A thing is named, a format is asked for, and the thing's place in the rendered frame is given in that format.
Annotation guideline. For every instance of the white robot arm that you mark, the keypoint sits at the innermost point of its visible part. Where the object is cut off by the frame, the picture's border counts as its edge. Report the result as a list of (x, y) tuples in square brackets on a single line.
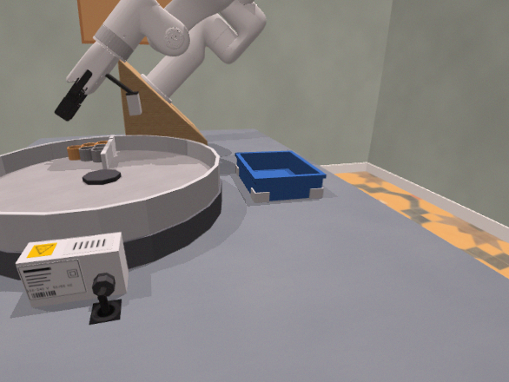
[(132, 20)]

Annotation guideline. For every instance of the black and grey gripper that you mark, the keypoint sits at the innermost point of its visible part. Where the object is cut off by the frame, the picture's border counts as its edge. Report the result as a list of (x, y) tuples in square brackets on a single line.
[(92, 68)]

